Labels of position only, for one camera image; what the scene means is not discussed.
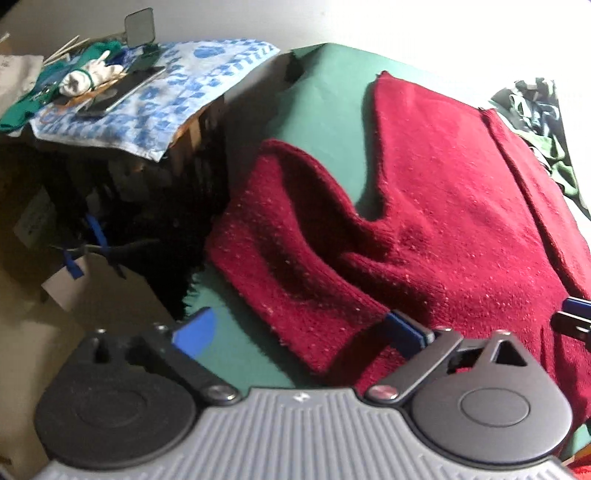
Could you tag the white paper tag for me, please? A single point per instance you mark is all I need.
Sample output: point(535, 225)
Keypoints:
point(64, 284)

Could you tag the green cloth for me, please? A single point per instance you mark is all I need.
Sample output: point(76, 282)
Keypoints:
point(27, 108)

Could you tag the green bed sheet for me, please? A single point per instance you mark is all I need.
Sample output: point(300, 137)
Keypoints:
point(323, 101)

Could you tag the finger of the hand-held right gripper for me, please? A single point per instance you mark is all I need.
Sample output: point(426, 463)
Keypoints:
point(575, 323)

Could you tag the black smartphone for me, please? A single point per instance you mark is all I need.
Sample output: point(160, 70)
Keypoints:
point(124, 90)

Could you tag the wooden crate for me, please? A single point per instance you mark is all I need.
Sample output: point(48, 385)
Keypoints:
point(194, 134)

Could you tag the dark green sweater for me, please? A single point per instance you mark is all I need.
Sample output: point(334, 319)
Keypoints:
point(561, 170)

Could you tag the pile of green patterned clothes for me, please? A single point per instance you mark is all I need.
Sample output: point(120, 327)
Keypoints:
point(526, 104)

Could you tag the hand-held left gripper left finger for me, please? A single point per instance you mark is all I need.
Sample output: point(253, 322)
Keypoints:
point(196, 330)

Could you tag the red knit sweater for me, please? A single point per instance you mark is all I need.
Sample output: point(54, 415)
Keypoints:
point(438, 207)

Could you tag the wooden sticks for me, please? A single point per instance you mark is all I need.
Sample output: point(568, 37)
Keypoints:
point(69, 48)

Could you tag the blue patterned cloth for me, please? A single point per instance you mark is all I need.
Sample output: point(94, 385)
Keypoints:
point(175, 92)

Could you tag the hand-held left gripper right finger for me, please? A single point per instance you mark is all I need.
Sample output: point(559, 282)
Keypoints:
point(406, 332)

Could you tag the small black mirror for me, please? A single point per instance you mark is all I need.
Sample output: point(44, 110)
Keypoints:
point(140, 26)

